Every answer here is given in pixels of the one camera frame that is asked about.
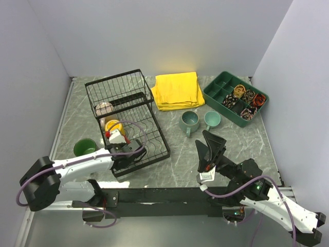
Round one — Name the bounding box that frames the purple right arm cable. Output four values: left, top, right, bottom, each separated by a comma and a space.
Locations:
199, 175, 299, 247

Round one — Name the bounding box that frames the folded yellow cloth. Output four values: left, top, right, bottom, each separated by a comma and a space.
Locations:
151, 72, 205, 111

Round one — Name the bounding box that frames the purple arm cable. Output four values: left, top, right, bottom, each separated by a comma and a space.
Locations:
15, 120, 148, 228
199, 175, 299, 247

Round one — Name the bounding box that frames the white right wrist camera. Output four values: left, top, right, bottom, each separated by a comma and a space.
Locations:
196, 166, 216, 191

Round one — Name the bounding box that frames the black wire dish rack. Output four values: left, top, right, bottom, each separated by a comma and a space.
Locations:
85, 69, 170, 178

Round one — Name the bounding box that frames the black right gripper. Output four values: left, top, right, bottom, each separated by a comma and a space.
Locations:
194, 129, 242, 184

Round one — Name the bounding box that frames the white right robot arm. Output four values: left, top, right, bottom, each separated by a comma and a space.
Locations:
195, 130, 326, 246

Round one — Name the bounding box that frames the teal ceramic cup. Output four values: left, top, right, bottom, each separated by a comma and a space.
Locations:
204, 111, 221, 131

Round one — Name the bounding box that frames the dark green cup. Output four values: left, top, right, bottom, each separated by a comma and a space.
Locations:
74, 138, 98, 156

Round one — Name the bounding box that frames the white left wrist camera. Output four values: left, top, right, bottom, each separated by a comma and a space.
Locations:
105, 129, 127, 144

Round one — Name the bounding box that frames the green divided organizer tray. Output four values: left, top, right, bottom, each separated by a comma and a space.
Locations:
203, 72, 269, 128

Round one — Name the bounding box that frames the pink patterned rolled tie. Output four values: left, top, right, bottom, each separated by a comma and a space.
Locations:
240, 107, 258, 121

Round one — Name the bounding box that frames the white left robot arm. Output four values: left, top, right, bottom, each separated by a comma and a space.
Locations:
19, 140, 146, 211

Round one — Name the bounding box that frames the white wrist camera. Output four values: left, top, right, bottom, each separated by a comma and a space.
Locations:
196, 166, 216, 191
105, 129, 127, 144

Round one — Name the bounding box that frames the orange black rolled tie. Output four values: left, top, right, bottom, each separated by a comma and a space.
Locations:
251, 94, 266, 109

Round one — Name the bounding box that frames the black floral rolled tie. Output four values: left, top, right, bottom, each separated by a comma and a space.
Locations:
222, 94, 239, 109

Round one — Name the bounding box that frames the grey-green ceramic mug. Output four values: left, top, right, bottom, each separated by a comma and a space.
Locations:
178, 111, 200, 138

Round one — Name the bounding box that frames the yellow mug black handle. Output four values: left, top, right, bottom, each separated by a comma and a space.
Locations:
104, 119, 125, 138

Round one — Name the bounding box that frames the yellow rolled tie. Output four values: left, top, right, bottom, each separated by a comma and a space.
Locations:
233, 84, 246, 98

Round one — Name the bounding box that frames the dark patterned rolled tie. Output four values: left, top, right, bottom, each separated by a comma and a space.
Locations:
242, 90, 256, 104

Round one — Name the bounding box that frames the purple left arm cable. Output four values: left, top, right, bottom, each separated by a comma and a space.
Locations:
15, 120, 148, 228

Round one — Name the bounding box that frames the pink iridescent mug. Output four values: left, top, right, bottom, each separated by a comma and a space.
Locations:
95, 102, 113, 126

